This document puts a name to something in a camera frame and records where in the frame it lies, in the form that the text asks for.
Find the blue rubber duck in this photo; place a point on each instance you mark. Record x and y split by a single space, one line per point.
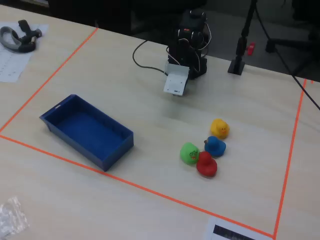
216 147

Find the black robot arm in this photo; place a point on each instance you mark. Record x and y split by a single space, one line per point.
193 23

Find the yellow rubber duck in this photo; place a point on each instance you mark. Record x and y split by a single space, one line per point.
219 128

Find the green rubber duck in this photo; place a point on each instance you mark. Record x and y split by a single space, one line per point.
188 153

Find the red rubber duck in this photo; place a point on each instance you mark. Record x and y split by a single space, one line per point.
206 166

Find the blue plastic box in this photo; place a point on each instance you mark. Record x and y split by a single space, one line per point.
85 130

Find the red clamp knob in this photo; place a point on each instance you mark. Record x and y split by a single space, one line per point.
251 48

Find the black office chair base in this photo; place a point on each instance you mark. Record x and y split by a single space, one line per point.
287 41

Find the orange tape strip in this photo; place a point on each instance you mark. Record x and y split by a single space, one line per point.
137 185
290 155
50 77

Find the black grey hand clamp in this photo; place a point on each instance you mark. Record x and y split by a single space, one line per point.
25 41

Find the white printed paper sheet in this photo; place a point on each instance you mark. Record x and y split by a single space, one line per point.
10 67

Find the paper with black print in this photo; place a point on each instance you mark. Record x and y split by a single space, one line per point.
225 231

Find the clear plastic bag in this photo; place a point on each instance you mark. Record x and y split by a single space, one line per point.
11 218

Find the white gripper camera mount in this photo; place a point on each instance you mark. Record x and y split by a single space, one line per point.
175 81

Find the black camera stand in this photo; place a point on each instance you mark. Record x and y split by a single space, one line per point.
237 65

